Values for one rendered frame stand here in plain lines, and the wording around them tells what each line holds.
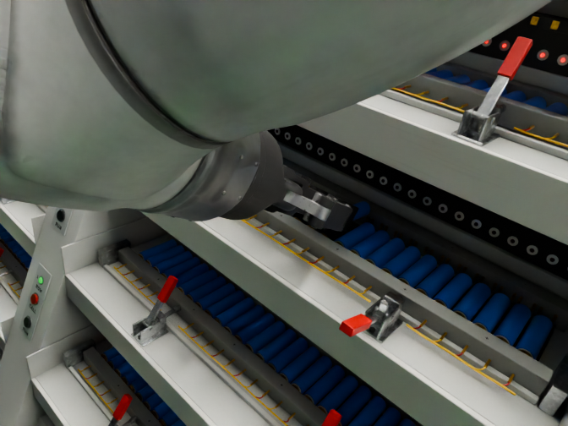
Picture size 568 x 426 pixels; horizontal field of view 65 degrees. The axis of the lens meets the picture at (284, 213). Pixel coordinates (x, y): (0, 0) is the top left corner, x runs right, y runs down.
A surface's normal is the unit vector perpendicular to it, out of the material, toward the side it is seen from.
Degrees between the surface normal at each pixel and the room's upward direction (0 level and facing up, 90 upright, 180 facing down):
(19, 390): 90
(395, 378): 113
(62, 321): 90
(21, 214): 23
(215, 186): 101
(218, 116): 142
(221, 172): 90
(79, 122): 119
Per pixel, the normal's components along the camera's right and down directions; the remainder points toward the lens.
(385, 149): -0.66, 0.30
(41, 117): 0.12, 0.64
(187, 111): -0.05, 0.85
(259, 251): 0.14, -0.85
